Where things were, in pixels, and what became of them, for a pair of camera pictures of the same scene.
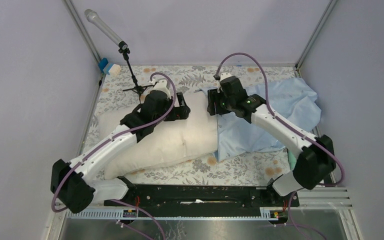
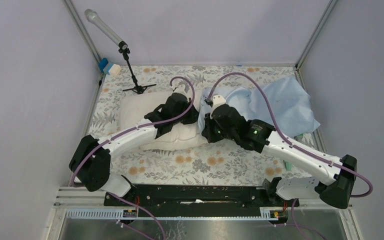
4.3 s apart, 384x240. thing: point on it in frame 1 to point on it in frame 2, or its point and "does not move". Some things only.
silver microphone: [93, 16] does not move
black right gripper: [213, 96] to [207, 132]
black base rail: [208, 196] does not move
